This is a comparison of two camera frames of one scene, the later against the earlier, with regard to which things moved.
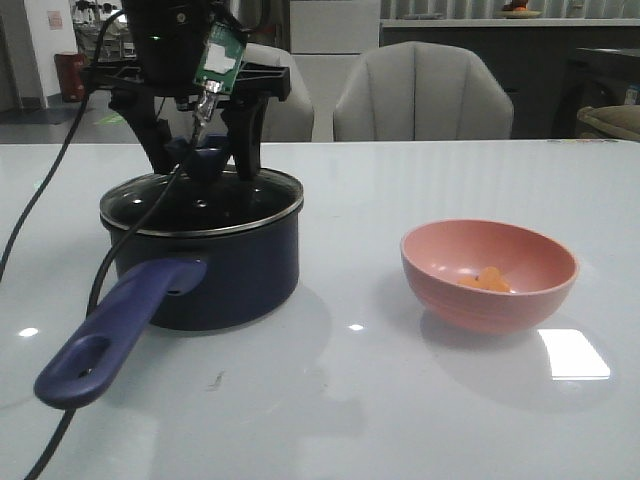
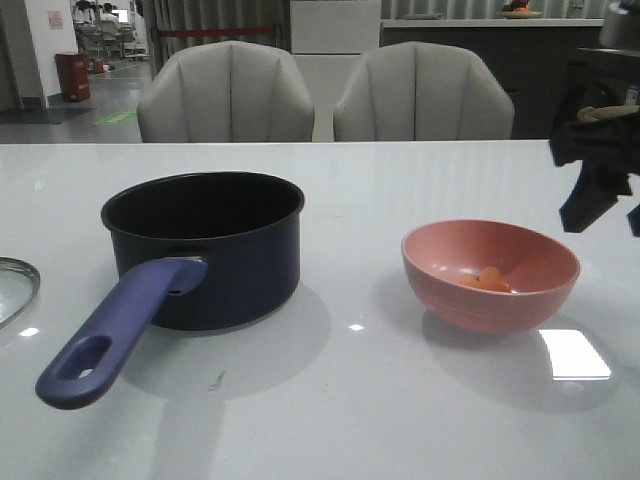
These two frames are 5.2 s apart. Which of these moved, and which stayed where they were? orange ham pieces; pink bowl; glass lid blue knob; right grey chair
Moved: glass lid blue knob
Stayed: orange ham pieces; right grey chair; pink bowl
